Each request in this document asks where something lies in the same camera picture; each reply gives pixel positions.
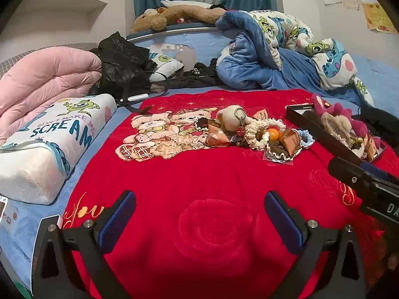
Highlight white wall shelf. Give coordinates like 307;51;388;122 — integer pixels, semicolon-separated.
26;0;108;22

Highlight blue lace scrunchie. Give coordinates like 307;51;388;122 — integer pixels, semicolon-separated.
299;131;314;148

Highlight black box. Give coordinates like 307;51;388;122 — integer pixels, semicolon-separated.
286;103;387;165

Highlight white printed pillow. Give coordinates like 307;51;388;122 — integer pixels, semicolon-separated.
0;93;118;205

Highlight brown lace scrunchie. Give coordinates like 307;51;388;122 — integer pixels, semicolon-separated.
263;142;301;162

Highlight black lace scrunchie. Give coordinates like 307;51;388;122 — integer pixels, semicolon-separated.
195;118;217;132

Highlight brown teddy bear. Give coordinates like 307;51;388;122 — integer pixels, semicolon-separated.
130;4;226;33

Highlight yellow wall poster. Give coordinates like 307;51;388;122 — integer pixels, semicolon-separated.
362;1;395;34

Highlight dark clothes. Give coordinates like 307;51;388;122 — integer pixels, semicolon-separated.
150;59;223;92

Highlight pink quilt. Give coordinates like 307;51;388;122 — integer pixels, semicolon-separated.
0;46;103;144

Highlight black jacket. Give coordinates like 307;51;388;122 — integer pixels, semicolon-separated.
89;32;158;100

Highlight brown furry hair clip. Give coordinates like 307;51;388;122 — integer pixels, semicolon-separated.
304;110;325;123

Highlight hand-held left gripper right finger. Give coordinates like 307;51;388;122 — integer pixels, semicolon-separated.
264;191;367;299

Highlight blue printed blanket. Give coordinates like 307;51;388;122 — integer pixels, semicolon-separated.
215;9;375;106

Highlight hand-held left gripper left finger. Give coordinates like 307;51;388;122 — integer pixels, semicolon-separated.
33;190;137;299

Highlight cream plush keychain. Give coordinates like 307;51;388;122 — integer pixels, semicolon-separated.
216;105;254;138

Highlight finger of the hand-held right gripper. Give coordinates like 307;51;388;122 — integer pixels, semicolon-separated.
360;161;399;185
328;156;379;198

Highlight beige furry hair clip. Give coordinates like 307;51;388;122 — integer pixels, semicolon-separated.
321;112;344;132

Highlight black cloth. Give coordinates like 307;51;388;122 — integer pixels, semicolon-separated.
358;106;399;145

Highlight red printed blanket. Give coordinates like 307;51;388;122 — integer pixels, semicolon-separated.
62;89;390;299

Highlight blue bed headboard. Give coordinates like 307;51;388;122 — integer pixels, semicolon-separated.
126;25;231;69

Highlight small printed pillow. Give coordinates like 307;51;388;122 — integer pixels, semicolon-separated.
148;51;184;81

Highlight pink plush toy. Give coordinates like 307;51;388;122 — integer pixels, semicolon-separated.
313;93;368;138

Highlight cream knitted scrunchie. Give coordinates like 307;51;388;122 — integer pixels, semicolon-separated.
243;119;286;150

